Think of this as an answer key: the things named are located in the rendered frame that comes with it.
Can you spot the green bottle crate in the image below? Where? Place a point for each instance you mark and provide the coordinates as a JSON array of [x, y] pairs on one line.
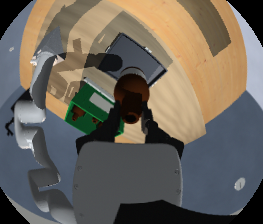
[[95, 105]]

